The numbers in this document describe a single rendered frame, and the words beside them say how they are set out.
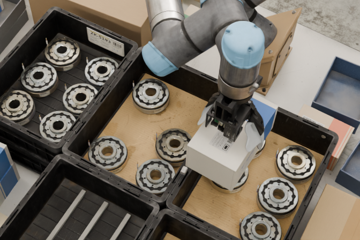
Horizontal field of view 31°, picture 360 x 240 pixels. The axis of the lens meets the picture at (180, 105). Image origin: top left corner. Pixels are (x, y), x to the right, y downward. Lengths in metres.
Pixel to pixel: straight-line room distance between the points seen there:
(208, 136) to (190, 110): 0.42
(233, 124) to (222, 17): 0.23
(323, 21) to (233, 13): 2.04
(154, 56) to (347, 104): 0.93
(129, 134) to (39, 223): 0.34
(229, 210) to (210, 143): 0.32
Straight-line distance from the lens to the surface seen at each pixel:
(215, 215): 1.67
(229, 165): 1.38
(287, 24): 1.98
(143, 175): 1.68
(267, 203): 1.67
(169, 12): 1.33
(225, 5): 1.23
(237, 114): 1.32
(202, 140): 1.41
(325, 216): 1.68
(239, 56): 1.15
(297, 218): 1.59
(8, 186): 1.86
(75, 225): 1.67
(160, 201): 1.57
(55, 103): 1.86
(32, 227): 1.69
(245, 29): 1.17
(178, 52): 1.26
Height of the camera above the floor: 2.34
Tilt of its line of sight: 56 degrees down
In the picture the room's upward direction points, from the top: 3 degrees clockwise
